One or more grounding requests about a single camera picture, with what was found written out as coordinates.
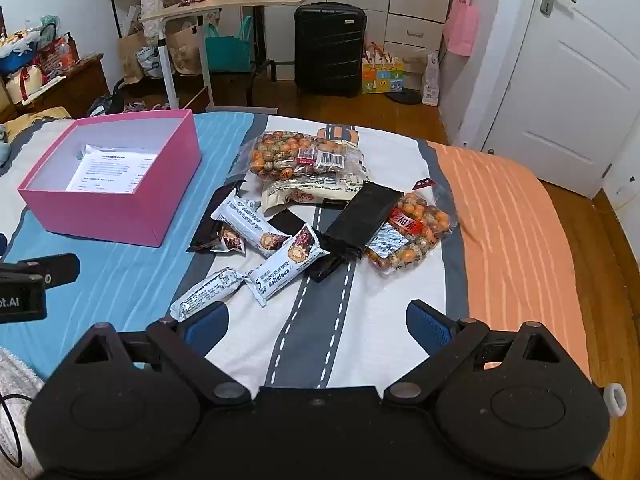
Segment black bag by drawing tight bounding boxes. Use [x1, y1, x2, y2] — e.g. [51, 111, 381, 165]
[87, 80, 126, 117]

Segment clear bag of coated peanuts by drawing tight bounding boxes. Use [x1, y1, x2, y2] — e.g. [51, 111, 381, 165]
[365, 177, 453, 275]
[248, 130, 368, 183]

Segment striped road print bedsheet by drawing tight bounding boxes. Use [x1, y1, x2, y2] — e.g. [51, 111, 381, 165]
[0, 108, 593, 391]

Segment white printed paper sheet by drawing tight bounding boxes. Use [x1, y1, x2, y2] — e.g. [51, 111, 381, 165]
[66, 144, 168, 193]

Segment brown paper bag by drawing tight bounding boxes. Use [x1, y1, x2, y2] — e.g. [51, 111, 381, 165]
[167, 22, 206, 77]
[117, 22, 161, 85]

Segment mint gift bag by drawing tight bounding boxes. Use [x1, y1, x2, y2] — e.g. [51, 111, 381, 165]
[37, 15, 63, 43]

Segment white plastic bag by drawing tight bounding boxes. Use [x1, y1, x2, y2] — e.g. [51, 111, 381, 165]
[421, 50, 443, 107]

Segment red gift bag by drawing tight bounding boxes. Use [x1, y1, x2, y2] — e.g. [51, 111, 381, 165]
[39, 35, 81, 78]

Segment pink cardboard box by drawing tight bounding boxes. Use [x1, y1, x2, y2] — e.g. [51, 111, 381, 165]
[17, 109, 202, 248]

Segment teal tote bag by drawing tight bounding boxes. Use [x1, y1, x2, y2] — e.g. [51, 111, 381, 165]
[205, 16, 253, 73]

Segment black cable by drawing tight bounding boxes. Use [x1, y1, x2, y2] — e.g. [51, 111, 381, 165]
[0, 394, 32, 469]

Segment wooden overbed table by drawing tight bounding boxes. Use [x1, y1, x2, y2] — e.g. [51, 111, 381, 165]
[139, 0, 317, 113]

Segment beige snack bag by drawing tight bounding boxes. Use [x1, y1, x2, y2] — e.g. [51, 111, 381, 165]
[261, 177, 368, 211]

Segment yellow cloth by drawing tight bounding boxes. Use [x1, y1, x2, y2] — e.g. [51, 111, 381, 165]
[0, 107, 72, 137]

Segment blue wrapped flower bouquet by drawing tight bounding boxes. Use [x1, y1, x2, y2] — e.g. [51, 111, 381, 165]
[0, 30, 41, 76]

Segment white snack bar packet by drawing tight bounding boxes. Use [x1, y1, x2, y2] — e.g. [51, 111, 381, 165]
[210, 187, 291, 252]
[246, 224, 332, 307]
[170, 267, 247, 322]

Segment blue white patterned bag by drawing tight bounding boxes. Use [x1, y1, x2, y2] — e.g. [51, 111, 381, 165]
[136, 45, 166, 80]

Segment pink hanging bag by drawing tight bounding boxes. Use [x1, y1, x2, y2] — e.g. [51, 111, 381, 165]
[443, 0, 480, 57]

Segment colourful gift bag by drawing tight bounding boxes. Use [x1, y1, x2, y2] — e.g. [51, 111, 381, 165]
[361, 40, 405, 95]

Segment dark brown snack packet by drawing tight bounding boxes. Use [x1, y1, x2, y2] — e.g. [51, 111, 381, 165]
[186, 182, 248, 255]

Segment wooden nightstand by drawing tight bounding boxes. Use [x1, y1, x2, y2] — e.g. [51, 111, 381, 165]
[0, 52, 108, 121]

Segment large black snack packet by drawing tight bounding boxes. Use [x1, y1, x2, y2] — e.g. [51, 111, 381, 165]
[324, 181, 405, 262]

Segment white door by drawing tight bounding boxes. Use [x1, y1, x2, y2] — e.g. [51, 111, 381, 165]
[480, 0, 640, 198]

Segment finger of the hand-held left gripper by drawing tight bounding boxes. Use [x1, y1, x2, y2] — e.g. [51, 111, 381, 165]
[0, 254, 81, 287]

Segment small black snack packet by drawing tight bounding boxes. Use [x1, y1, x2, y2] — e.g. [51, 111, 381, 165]
[267, 208, 358, 283]

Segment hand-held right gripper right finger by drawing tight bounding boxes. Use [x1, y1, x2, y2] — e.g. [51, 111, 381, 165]
[382, 299, 576, 407]

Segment grey fuzzy cloth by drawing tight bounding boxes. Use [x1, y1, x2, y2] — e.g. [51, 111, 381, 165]
[0, 347, 47, 480]

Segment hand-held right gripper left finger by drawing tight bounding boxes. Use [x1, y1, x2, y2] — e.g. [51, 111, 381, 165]
[65, 302, 253, 408]

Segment black suitcase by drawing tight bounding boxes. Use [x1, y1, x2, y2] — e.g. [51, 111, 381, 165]
[293, 2, 368, 98]

